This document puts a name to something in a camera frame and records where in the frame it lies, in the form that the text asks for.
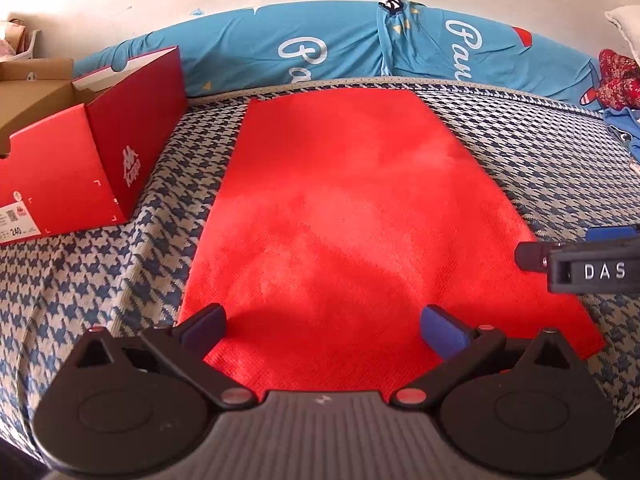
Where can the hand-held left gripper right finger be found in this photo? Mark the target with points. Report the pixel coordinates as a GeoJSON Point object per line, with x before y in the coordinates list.
{"type": "Point", "coordinates": [442, 332]}

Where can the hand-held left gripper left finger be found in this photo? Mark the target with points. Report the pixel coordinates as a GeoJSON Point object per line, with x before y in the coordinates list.
{"type": "Point", "coordinates": [205, 327]}

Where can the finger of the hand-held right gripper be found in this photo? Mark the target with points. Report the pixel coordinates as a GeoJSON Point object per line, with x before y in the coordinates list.
{"type": "Point", "coordinates": [532, 256]}
{"type": "Point", "coordinates": [612, 235]}

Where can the red shopping bag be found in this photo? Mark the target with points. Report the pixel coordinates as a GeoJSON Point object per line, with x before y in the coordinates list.
{"type": "Point", "coordinates": [350, 210]}

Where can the houndstooth bed mattress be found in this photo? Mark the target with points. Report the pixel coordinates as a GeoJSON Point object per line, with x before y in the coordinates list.
{"type": "Point", "coordinates": [125, 285]}

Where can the blue garment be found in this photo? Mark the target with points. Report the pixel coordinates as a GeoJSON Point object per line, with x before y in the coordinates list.
{"type": "Point", "coordinates": [625, 130]}

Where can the red floral cloth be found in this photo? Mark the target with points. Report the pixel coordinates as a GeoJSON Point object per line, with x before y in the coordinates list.
{"type": "Point", "coordinates": [620, 80]}

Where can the red shoe box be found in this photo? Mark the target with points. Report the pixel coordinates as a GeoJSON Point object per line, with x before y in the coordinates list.
{"type": "Point", "coordinates": [60, 175]}

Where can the white pillow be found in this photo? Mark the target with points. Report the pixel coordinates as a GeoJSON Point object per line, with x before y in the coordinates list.
{"type": "Point", "coordinates": [627, 25]}

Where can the blue printed quilt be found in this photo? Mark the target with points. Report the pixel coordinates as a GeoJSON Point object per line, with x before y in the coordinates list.
{"type": "Point", "coordinates": [240, 45]}

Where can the white plastic basket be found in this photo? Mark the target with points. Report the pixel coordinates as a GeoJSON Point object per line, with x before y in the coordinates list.
{"type": "Point", "coordinates": [31, 45]}

